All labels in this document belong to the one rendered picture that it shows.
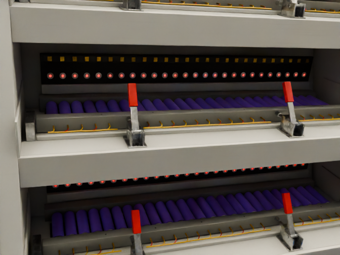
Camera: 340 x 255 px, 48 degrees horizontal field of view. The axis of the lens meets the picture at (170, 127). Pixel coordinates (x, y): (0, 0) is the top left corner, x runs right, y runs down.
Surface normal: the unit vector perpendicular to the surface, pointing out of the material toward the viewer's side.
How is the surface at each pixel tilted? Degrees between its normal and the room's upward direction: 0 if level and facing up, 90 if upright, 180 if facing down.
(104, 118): 108
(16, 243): 90
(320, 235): 18
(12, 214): 90
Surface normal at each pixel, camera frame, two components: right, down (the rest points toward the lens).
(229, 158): 0.29, 0.38
